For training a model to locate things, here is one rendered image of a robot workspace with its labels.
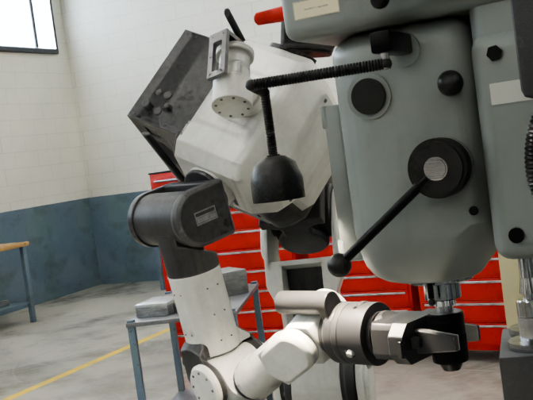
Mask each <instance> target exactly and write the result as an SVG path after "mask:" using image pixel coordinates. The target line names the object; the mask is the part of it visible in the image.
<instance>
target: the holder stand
mask: <svg viewBox="0 0 533 400"><path fill-rule="evenodd" d="M499 363H500V375H501V382H502V388H503V395H504V400H533V342H523V341H521V340H520V329H519V323H518V324H514V325H511V326H510V327H509V328H508V329H503V330H502V335H501V343H500V356H499Z"/></svg>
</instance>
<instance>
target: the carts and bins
mask: <svg viewBox="0 0 533 400"><path fill-rule="evenodd" d="M221 271H222V275H223V278H224V283H225V286H226V289H227V292H228V298H229V301H230V304H231V307H232V312H233V316H234V318H235V322H236V325H237V326H239V324H238V318H237V314H238V313H239V312H240V311H241V309H242V308H243V306H244V305H245V304H246V302H247V301H248V299H249V298H250V297H251V296H253V302H254V308H255V319H256V324H257V331H258V337H259V340H260V341H262V342H263V343H265V342H266V341H265V335H264V328H263V318H262V311H261V305H260V300H259V288H258V286H259V283H257V281H252V282H251V283H247V273H246V269H244V268H237V267H224V268H221ZM164 294H165V295H163V296H159V297H152V298H149V299H148V300H146V301H144V302H141V303H139V304H137V305H135V308H136V316H135V317H134V318H133V319H132V320H127V323H126V328H128V338H129V343H130V349H131V355H132V365H133V370H134V376H135V382H136V392H137V398H138V400H146V394H145V389H144V378H143V372H142V367H141V361H140V350H139V345H138V339H137V333H136V327H140V326H147V325H161V324H167V323H169V327H170V333H171V343H172V349H173V355H174V365H175V371H176V377H177V383H178V393H177V394H176V395H175V396H174V397H173V399H172V400H198V399H197V397H196V395H195V394H194V391H193V389H185V383H184V378H183V372H182V361H181V356H180V350H179V344H178V334H177V328H176V322H180V320H179V316H178V311H177V308H176V305H175V302H174V297H173V294H172V293H171V291H166V292H165V293H164ZM258 400H274V399H273V393H271V394H270V395H268V396H267V397H265V398H263V399H258Z"/></svg>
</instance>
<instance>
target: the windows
mask: <svg viewBox="0 0 533 400"><path fill-rule="evenodd" d="M0 52H23V53H39V54H54V55H55V54H59V49H58V43H57V37H56V27H55V22H54V16H53V10H52V0H0Z"/></svg>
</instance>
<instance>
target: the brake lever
mask: <svg viewBox="0 0 533 400"><path fill-rule="evenodd" d="M254 21H255V23H256V24H257V25H267V24H272V23H278V22H283V21H284V16H283V10H282V6H279V7H276V8H273V9H269V10H264V11H261V12H258V13H255V16H254Z"/></svg>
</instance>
